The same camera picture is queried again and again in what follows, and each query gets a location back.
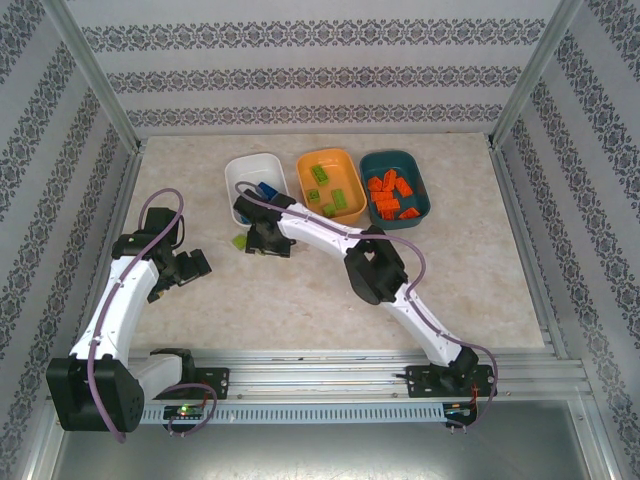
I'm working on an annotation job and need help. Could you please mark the white plastic container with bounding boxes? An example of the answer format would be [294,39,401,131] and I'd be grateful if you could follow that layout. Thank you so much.
[224,153,289,226]

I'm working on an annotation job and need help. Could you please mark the orange plastic container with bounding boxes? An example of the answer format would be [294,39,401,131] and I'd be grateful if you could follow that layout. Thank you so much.
[295,147,368,226]

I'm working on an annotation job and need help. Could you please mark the teal plastic container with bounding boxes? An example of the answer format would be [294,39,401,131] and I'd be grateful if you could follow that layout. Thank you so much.
[359,149,432,232]

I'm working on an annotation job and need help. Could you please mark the purple cable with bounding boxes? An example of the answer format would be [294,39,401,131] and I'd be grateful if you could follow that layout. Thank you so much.
[233,180,501,434]
[87,188,217,444]

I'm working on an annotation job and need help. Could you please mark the aluminium side rail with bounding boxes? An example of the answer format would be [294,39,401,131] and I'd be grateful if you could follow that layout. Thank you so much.
[67,144,147,364]
[488,142,571,361]

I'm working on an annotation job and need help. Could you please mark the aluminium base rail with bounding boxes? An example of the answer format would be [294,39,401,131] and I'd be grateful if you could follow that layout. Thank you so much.
[49,349,589,401]

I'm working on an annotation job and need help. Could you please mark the slotted white cable duct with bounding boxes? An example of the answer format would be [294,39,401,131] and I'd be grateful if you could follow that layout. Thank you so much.
[67,403,446,425]

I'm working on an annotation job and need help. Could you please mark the aluminium frame post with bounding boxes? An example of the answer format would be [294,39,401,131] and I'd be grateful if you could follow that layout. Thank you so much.
[487,0,585,149]
[39,0,147,154]

